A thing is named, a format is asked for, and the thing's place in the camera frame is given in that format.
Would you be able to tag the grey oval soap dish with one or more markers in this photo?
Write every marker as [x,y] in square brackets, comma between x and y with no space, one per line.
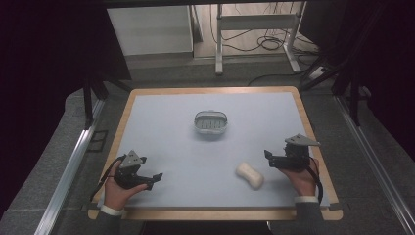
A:
[210,123]

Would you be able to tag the pale blue table mat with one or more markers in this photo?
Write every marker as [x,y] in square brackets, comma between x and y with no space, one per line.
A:
[202,156]

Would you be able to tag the black floor bracket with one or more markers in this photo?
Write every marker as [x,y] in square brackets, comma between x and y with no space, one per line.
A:
[97,141]

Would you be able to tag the person's right hand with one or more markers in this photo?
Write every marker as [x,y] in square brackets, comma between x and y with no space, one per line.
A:
[305,182]

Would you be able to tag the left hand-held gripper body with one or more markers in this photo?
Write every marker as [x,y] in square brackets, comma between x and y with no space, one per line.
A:
[128,180]

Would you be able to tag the white metal desk frame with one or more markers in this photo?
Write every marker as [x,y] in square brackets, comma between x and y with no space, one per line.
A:
[257,22]

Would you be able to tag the black metal stand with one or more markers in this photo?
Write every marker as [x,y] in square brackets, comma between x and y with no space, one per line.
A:
[355,98]
[88,98]

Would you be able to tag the dark curtain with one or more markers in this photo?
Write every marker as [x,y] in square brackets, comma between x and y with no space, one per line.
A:
[381,58]
[42,81]

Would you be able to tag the aluminium rail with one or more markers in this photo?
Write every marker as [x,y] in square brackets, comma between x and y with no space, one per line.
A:
[378,169]
[65,182]

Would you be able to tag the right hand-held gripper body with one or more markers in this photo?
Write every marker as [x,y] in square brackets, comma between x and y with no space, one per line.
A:
[293,160]

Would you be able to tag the person's left hand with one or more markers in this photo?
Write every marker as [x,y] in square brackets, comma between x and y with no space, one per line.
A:
[115,196]

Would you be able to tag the white power strip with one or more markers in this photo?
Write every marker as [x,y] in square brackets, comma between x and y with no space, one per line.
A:
[317,73]

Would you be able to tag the white soap bar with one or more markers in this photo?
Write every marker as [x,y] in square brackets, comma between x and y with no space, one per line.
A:
[249,175]

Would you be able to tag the white cabinet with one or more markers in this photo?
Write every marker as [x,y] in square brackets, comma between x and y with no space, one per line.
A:
[150,31]

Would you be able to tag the wooden table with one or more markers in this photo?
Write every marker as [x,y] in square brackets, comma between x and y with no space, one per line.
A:
[208,214]

